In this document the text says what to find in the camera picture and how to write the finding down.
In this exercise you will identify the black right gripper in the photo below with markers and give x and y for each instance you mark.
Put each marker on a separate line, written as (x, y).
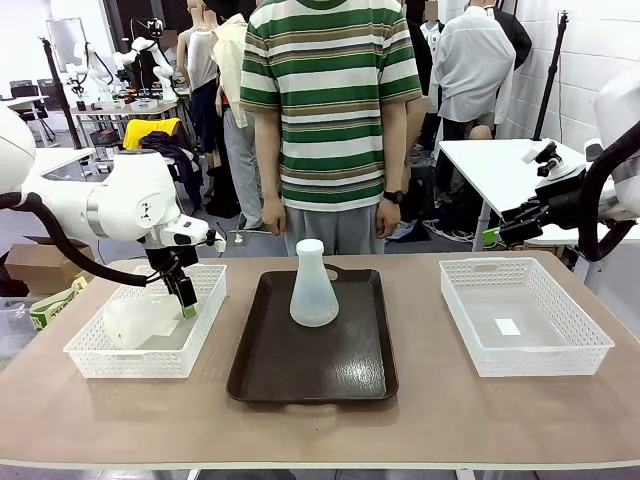
(560, 210)

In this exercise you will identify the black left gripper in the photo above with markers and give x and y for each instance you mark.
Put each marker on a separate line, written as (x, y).
(170, 260)

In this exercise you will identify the translucent white conical flask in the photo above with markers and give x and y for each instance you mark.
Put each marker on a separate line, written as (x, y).
(314, 300)
(130, 325)

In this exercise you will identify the person's left forearm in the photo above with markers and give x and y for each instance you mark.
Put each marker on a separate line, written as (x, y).
(396, 150)

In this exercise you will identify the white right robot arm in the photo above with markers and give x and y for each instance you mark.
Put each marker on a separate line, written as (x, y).
(620, 105)

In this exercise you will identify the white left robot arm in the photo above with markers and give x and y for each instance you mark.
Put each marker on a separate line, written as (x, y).
(125, 200)

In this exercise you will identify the person's right forearm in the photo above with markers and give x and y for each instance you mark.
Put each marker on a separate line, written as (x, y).
(270, 160)

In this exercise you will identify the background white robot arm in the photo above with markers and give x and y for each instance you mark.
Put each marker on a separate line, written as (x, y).
(90, 60)
(160, 70)

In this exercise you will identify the person's right hand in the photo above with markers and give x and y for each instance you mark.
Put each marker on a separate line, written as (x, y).
(275, 215)

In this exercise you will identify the person's left hand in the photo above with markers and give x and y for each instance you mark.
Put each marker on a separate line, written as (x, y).
(389, 220)

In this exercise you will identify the white side table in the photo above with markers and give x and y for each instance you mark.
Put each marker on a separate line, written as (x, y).
(490, 165)

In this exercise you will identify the white perforated plastic basket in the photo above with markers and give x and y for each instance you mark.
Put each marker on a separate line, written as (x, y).
(540, 362)
(145, 362)

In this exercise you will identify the small white round object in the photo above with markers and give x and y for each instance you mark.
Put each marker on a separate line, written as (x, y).
(239, 240)

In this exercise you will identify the white paper label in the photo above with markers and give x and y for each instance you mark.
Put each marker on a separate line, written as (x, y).
(507, 326)

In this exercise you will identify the dark clothes pile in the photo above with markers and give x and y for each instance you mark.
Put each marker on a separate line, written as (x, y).
(185, 170)

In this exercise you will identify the green and white carton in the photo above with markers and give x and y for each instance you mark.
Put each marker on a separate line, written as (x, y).
(55, 305)

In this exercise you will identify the black wristwatch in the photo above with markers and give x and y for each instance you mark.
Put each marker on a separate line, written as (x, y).
(393, 196)

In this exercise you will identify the grey trousers on mannequin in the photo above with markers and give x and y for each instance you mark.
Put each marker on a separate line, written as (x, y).
(242, 165)

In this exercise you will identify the dark brown serving tray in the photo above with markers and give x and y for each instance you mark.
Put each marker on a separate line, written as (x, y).
(310, 360)

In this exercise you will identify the black tripod stand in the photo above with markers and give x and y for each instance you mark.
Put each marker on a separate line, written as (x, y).
(552, 75)

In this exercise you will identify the brown cardboard box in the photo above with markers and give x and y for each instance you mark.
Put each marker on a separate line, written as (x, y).
(30, 265)

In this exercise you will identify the person's grey trousers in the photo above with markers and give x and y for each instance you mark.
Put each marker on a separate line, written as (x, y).
(330, 230)

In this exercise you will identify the yellow cloth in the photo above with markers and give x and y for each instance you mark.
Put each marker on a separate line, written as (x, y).
(150, 129)

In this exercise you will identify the clear plastic bin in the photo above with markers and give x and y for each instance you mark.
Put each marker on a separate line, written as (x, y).
(15, 340)

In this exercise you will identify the small white desk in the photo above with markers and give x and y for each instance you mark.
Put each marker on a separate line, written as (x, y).
(65, 157)

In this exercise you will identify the hanging black garment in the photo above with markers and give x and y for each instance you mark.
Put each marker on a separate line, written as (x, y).
(515, 35)

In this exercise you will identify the background white desk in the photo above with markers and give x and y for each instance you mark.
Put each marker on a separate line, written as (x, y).
(125, 107)

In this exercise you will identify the green striped t-shirt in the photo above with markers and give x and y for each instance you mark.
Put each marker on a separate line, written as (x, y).
(330, 125)

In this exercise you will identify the black light stand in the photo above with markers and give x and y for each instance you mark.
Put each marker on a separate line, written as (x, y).
(60, 95)

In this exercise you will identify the mannequin in white tank top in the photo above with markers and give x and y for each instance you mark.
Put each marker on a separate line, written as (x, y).
(202, 60)

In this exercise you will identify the cream shirt on mannequin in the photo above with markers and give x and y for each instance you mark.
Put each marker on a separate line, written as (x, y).
(227, 55)

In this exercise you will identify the black office chair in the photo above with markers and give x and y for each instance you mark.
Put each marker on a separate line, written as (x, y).
(30, 92)

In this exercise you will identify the whiteboard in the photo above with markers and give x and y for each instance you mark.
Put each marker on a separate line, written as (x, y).
(67, 40)

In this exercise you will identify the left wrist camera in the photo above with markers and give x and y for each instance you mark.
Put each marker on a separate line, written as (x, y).
(220, 246)

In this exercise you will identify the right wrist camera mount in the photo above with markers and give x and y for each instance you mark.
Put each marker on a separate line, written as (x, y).
(547, 160)

